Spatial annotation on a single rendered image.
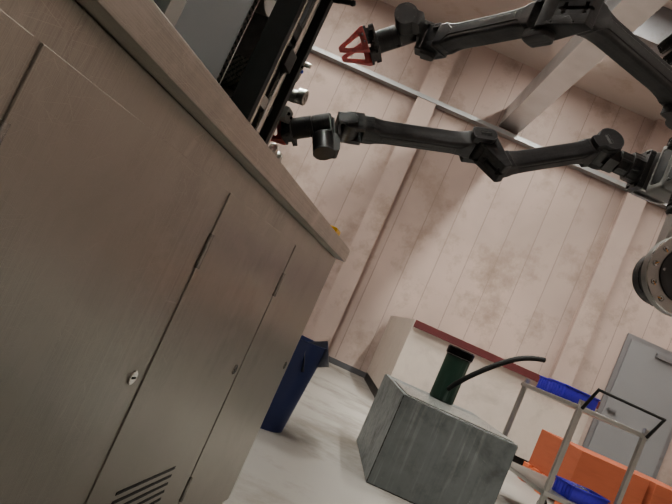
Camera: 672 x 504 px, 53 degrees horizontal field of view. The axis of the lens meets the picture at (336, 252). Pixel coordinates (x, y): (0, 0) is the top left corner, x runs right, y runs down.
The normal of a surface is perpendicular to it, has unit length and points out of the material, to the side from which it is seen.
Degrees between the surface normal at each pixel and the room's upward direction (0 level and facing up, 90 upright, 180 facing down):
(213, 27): 90
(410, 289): 90
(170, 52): 90
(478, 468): 90
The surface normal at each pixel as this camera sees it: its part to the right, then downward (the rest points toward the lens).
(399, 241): 0.02, -0.08
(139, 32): 0.90, 0.39
